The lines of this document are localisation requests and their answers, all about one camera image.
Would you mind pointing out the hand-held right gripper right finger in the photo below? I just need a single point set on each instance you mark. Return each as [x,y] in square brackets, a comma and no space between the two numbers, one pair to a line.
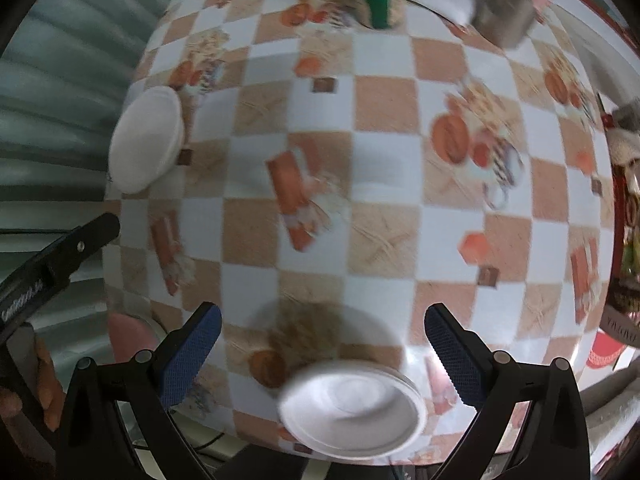
[457,360]

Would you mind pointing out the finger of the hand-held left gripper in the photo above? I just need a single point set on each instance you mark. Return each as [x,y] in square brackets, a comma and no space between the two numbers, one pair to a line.
[82,242]

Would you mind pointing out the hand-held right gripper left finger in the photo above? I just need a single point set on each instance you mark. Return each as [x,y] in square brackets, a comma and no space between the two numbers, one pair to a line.
[192,355]

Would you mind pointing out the small white bowl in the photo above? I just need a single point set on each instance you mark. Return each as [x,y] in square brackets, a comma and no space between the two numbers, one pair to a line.
[145,140]
[350,410]

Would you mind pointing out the person's left hand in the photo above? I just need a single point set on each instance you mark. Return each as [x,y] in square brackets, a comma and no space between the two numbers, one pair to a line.
[47,380]

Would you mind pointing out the red printed packet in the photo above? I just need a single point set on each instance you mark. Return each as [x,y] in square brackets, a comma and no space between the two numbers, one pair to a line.
[612,350]

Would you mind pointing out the checkered printed tablecloth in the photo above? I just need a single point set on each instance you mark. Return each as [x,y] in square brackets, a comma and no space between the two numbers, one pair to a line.
[375,185]

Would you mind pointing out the metal cup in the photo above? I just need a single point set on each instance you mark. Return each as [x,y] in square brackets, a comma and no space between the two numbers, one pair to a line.
[510,10]

